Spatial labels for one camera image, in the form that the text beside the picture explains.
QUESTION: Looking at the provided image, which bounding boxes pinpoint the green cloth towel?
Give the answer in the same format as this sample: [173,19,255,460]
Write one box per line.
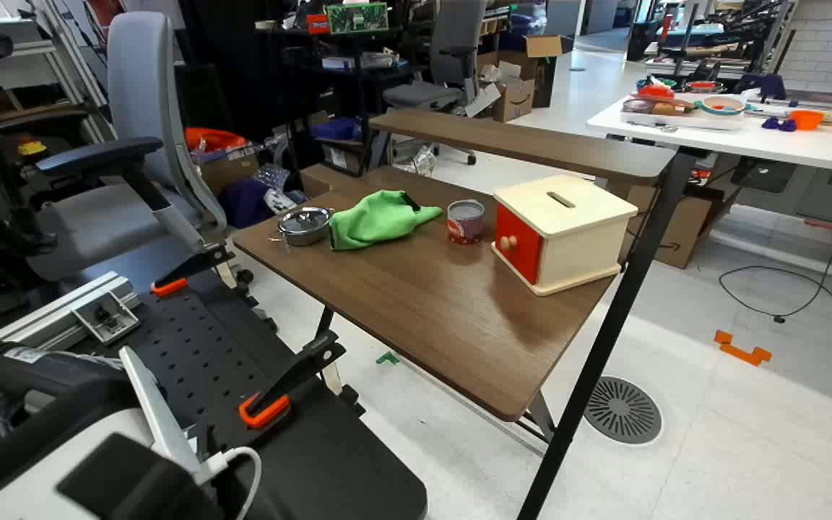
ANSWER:
[328,187,447,253]

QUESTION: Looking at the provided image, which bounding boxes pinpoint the brown wooden table black legs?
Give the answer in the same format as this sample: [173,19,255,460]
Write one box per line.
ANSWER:
[228,106,699,520]

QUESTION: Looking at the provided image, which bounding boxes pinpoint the small steel pot with lid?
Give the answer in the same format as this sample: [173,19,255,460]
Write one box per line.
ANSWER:
[276,201,335,252]

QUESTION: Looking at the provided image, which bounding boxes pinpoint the wooden box with red drawer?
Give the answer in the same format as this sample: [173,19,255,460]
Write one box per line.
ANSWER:
[489,172,642,296]

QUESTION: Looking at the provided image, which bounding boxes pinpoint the grey swivel office chair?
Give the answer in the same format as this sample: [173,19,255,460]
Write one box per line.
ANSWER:
[382,0,491,114]

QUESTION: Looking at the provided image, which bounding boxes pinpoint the stacked open cardboard boxes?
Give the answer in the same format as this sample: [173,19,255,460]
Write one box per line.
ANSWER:
[478,31,566,124]

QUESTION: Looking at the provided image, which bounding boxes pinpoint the black perforated mounting platform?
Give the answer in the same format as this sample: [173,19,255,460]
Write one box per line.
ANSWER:
[121,275,432,520]

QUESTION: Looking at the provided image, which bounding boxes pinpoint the round metal floor drain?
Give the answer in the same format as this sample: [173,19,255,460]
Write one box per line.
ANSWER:
[582,374,664,447]

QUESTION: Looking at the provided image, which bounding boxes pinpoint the cardboard box under shelf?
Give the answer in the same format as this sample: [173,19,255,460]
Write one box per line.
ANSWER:
[616,175,720,272]

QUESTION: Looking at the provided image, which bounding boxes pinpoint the grey office chair with armrests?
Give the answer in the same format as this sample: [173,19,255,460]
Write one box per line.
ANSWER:
[24,7,237,283]

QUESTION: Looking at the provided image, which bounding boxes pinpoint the orange tape floor marker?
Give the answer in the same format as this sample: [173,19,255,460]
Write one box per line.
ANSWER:
[710,327,778,370]

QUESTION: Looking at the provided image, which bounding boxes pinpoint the white table with toys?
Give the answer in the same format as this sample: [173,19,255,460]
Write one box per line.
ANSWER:
[585,80,832,178]

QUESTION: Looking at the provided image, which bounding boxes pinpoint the black clamp with orange handle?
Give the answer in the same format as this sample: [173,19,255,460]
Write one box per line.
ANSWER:
[148,240,237,302]
[234,330,349,432]

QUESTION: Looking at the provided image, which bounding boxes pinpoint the white cable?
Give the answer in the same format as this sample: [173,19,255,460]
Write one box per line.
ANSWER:
[206,441,270,520]

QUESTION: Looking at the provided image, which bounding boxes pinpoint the aluminium extrusion rail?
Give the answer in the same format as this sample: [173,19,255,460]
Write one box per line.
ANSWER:
[0,269,144,348]

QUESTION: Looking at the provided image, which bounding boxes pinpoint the black cable on floor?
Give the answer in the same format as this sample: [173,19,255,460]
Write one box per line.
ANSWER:
[716,175,832,335]

